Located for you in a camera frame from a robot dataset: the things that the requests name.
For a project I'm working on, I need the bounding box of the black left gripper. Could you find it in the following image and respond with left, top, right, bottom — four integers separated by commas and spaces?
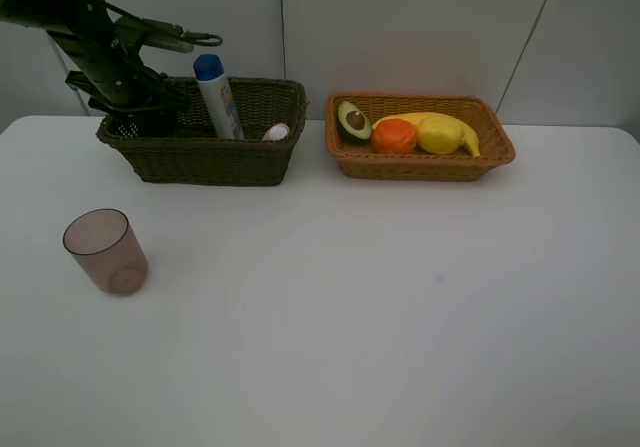
49, 21, 188, 115

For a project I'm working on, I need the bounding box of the white bottle blue cap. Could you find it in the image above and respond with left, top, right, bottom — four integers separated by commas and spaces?
193, 54, 244, 140

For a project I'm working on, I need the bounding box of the translucent purple plastic cup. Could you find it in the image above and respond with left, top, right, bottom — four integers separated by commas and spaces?
62, 208, 149, 297

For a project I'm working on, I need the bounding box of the pink bottle white cap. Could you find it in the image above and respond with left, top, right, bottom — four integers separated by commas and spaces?
262, 123, 291, 142

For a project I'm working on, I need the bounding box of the halved avocado with pit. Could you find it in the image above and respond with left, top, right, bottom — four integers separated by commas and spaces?
337, 101, 373, 144

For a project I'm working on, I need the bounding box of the orange mandarin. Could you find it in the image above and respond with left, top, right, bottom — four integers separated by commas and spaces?
372, 119, 417, 155

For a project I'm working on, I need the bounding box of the yellow lemon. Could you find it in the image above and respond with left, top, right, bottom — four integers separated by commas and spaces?
416, 114, 465, 155

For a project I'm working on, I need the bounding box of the yellow banana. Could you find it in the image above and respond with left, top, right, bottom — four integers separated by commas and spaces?
372, 112, 481, 158

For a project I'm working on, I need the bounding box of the dark green square bottle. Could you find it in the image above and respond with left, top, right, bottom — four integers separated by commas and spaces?
135, 110, 179, 138

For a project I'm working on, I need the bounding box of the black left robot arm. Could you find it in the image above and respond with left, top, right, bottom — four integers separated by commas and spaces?
1, 0, 188, 116

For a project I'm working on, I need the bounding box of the dark brown wicker basket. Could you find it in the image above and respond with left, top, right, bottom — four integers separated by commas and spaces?
97, 77, 307, 187

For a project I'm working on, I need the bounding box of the orange wicker basket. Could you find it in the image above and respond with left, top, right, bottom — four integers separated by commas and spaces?
325, 92, 516, 182

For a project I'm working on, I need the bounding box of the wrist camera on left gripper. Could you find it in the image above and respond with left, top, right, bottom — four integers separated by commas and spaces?
137, 19, 194, 53

